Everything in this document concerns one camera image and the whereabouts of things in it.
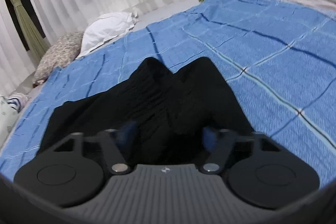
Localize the white green floral pillow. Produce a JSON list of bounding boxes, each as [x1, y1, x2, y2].
[[0, 96, 19, 147]]

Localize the floral patterned pillow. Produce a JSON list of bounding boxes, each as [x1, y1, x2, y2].
[[33, 32, 84, 87]]

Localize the blue plaid blanket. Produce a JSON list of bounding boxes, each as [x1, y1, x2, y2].
[[1, 0, 335, 185]]

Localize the black pants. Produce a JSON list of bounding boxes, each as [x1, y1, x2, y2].
[[39, 57, 253, 165]]

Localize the green drape curtain left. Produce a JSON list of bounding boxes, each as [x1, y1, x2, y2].
[[10, 0, 49, 63]]

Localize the striped cloth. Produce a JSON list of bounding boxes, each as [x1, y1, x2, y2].
[[6, 93, 29, 113]]

